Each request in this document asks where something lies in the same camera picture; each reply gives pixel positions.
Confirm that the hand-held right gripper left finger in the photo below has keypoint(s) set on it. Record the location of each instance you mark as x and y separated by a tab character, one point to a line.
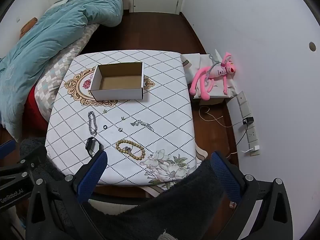
92	175

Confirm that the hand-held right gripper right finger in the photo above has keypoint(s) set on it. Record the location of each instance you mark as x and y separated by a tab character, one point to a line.
225	177

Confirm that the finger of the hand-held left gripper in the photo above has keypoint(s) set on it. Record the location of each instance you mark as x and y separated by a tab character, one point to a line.
7	148

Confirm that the black smartwatch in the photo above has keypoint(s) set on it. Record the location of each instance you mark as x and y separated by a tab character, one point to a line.
90	146

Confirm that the cardboard box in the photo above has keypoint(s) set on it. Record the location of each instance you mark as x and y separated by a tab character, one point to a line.
115	94

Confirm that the white charger plug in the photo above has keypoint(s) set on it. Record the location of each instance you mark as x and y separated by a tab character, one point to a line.
255	148

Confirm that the red cloth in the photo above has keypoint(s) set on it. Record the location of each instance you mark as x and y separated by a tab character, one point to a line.
32	107

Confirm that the white power strip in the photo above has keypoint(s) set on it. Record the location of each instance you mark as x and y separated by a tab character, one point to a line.
251	135

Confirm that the black fleece clothing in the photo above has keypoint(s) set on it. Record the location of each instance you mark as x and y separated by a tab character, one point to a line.
175	205

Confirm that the black charger plug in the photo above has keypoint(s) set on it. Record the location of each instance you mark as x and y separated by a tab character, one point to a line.
248	120

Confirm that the white diamond-patterned tablecloth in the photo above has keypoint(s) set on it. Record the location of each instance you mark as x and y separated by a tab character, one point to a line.
162	105

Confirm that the grey checkered bed sheet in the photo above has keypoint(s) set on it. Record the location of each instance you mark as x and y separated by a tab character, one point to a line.
65	62

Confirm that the pink plush toy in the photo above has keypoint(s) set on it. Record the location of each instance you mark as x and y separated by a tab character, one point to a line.
217	71

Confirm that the grey clothes hanger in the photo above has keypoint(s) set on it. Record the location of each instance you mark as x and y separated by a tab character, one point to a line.
212	66

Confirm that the light blue duvet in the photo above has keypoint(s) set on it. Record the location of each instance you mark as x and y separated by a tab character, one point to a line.
50	42

